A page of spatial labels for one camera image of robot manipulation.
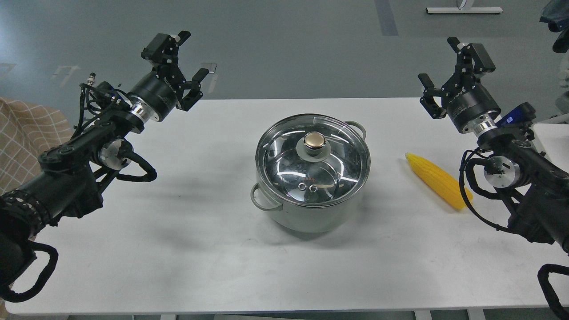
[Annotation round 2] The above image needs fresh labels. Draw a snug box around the dark object at right edge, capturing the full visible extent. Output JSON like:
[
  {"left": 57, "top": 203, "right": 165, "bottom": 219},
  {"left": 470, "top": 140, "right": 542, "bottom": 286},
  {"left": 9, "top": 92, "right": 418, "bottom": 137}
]
[{"left": 539, "top": 0, "right": 569, "bottom": 53}]

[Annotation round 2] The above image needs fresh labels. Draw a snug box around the yellow corn cob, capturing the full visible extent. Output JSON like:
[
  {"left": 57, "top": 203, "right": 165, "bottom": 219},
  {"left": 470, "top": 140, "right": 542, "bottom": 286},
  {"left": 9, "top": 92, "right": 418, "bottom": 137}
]
[{"left": 405, "top": 152, "right": 467, "bottom": 211}]

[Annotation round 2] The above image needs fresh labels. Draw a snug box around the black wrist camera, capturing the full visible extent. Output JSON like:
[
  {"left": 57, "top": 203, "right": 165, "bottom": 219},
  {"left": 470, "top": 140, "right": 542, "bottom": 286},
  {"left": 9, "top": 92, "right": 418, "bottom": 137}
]
[
  {"left": 467, "top": 43, "right": 496, "bottom": 74},
  {"left": 140, "top": 34, "right": 176, "bottom": 64}
]

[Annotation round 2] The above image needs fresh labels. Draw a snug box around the stainless steel cooking pot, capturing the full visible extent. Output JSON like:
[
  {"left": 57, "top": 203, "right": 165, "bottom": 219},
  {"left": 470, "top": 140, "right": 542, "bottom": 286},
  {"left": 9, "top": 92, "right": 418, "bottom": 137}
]
[{"left": 250, "top": 114, "right": 371, "bottom": 233}]

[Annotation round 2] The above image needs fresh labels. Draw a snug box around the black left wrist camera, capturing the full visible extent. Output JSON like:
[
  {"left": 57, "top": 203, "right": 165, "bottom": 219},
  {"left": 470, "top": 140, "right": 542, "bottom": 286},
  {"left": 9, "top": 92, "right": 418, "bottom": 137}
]
[{"left": 140, "top": 34, "right": 176, "bottom": 64}]

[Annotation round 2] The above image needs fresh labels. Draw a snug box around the white table leg base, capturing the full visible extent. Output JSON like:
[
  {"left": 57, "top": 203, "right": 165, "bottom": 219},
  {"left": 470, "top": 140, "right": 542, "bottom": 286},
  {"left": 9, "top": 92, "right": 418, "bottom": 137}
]
[{"left": 425, "top": 0, "right": 504, "bottom": 14}]

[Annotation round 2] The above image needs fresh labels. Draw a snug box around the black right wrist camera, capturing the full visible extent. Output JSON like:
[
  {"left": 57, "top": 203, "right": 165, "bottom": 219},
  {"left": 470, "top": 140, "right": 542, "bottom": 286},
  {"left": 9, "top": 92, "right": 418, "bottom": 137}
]
[{"left": 467, "top": 43, "right": 496, "bottom": 74}]

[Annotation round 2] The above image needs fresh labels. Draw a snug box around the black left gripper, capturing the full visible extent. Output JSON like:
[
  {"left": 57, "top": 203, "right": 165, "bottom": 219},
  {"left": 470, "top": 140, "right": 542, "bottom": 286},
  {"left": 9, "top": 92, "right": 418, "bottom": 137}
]
[{"left": 128, "top": 31, "right": 209, "bottom": 122}]

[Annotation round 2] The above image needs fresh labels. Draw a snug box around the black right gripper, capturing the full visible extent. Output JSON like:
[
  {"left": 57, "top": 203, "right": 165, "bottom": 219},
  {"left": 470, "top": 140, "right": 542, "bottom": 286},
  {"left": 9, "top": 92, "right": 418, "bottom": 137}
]
[{"left": 418, "top": 37, "right": 501, "bottom": 133}]

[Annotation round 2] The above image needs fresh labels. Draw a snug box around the glass pot lid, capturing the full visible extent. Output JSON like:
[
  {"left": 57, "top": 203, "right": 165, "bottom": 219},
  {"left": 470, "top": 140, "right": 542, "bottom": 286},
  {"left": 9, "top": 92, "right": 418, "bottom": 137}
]
[{"left": 254, "top": 113, "right": 371, "bottom": 208}]

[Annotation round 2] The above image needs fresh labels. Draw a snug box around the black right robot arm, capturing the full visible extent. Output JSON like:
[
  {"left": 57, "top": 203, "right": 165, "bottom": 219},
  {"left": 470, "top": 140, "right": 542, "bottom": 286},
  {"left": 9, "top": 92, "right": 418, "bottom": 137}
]
[{"left": 418, "top": 37, "right": 569, "bottom": 252}]

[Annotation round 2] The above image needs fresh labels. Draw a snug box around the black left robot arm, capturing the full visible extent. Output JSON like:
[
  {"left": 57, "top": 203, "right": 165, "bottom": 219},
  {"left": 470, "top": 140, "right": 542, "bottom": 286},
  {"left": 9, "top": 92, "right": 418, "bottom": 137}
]
[{"left": 0, "top": 31, "right": 209, "bottom": 303}]

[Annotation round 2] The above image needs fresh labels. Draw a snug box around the beige checkered cloth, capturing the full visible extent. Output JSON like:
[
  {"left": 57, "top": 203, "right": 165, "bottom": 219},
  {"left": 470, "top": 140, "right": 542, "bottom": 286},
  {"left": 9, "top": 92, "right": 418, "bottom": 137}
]
[{"left": 0, "top": 97, "right": 72, "bottom": 194}]

